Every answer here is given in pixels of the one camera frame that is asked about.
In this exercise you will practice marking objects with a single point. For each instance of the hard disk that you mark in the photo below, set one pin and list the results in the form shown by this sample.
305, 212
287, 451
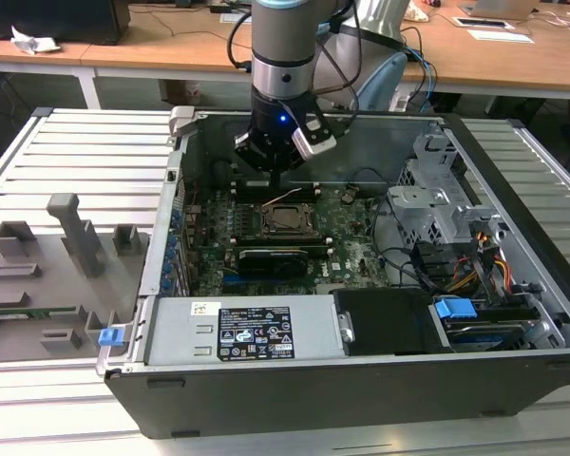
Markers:
484, 335

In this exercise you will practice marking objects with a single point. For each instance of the CPU with silver top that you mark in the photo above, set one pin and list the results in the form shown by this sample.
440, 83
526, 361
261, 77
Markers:
289, 219

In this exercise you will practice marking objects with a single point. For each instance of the CPU socket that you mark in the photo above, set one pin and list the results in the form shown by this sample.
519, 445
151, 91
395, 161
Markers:
290, 235

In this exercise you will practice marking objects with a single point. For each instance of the crumpled white paper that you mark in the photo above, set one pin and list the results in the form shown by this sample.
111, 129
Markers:
31, 43

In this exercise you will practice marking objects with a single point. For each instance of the graphics card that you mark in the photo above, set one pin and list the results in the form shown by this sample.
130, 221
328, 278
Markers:
273, 263

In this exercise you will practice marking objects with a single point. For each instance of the grey parts rack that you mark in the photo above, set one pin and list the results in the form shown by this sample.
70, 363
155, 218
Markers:
52, 285

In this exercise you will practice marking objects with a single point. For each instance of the black plastic shroud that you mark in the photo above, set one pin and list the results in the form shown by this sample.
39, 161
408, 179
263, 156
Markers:
389, 323

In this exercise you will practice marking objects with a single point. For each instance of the pale blue teach pendant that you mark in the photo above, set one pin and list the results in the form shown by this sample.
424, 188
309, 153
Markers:
382, 81

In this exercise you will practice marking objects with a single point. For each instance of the blue disk carrier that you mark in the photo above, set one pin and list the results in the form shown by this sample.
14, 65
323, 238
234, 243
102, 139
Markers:
453, 311

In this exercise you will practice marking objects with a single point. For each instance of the grey case bracket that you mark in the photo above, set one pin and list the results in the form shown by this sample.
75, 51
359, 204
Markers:
183, 123

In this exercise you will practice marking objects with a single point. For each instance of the black computer tower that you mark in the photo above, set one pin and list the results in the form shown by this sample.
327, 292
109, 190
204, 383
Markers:
52, 19

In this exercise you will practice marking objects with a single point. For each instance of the cardboard box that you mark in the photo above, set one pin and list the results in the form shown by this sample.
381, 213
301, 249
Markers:
180, 90

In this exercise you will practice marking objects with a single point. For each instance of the blue case latch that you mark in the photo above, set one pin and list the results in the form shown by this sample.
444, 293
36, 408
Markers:
110, 337

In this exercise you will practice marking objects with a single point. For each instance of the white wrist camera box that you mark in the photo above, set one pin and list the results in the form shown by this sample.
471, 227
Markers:
313, 138

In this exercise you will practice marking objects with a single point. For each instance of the grey power supply unit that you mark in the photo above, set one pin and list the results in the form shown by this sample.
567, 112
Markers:
180, 332

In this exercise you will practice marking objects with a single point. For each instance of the wooden desk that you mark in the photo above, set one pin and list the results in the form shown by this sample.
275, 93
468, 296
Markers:
171, 47

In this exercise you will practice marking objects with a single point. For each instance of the round coin battery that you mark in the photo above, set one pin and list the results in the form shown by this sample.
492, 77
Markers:
347, 194

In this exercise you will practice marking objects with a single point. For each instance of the metal drive cage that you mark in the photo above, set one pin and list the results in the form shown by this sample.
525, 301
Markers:
423, 204

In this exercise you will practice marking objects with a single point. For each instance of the green motherboard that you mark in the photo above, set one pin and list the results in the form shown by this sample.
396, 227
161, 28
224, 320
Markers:
356, 256

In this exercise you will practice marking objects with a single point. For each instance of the white tablet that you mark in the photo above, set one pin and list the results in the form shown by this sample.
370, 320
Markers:
482, 22

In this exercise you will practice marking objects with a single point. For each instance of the white paper sheet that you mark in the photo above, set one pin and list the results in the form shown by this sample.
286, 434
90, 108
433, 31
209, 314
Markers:
235, 18
501, 35

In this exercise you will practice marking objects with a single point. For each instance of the black open PC case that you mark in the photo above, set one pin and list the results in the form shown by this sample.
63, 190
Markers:
313, 394

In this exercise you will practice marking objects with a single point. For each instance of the green RAM stick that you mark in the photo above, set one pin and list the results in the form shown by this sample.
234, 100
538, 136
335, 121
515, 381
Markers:
28, 313

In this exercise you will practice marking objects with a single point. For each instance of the silver laptop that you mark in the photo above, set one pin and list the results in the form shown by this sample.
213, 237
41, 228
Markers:
499, 7

